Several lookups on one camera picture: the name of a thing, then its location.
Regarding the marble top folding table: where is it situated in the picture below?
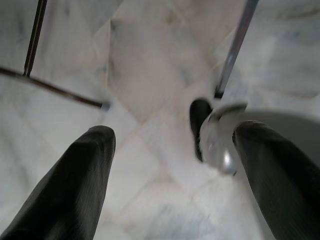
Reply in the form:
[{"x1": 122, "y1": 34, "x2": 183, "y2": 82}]
[{"x1": 0, "y1": 0, "x2": 106, "y2": 109}]

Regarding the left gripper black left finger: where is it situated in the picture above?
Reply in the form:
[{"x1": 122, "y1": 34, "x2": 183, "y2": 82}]
[{"x1": 0, "y1": 125, "x2": 116, "y2": 240}]

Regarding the silver clothes rack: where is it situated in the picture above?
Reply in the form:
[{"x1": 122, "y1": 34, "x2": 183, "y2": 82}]
[{"x1": 214, "y1": 0, "x2": 260, "y2": 99}]

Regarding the grey robot left leg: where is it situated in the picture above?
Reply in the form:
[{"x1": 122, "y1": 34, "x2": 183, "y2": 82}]
[{"x1": 198, "y1": 101, "x2": 320, "y2": 176}]

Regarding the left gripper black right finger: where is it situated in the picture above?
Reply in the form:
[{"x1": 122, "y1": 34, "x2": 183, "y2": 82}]
[{"x1": 232, "y1": 121, "x2": 320, "y2": 240}]

